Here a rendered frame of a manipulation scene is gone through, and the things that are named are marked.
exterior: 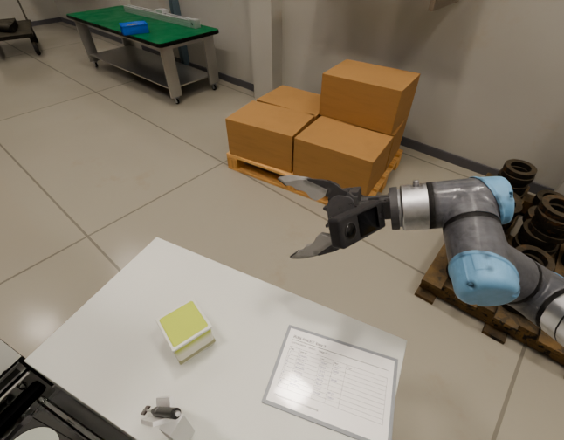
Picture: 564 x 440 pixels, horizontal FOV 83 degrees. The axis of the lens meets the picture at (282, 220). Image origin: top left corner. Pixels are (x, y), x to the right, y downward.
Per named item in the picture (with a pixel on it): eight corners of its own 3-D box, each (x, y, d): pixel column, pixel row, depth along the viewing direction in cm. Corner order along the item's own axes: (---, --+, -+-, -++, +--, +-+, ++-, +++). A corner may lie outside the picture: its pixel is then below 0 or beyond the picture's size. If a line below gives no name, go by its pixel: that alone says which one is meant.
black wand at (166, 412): (186, 410, 37) (177, 403, 36) (178, 422, 36) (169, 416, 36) (150, 408, 52) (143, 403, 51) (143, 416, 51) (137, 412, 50)
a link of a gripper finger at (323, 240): (306, 259, 64) (340, 231, 61) (299, 271, 59) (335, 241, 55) (296, 248, 64) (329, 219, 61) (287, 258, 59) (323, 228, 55)
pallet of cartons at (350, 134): (416, 171, 270) (448, 78, 218) (345, 237, 214) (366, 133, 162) (294, 121, 338) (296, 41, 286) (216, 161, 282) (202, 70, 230)
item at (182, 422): (152, 435, 50) (123, 407, 41) (168, 409, 52) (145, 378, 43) (183, 456, 48) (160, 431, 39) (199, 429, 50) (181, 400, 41)
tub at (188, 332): (164, 337, 62) (154, 319, 57) (199, 315, 65) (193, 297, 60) (181, 368, 57) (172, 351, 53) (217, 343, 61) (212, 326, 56)
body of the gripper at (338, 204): (333, 226, 63) (399, 222, 58) (326, 240, 55) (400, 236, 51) (329, 188, 61) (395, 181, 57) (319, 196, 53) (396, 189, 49)
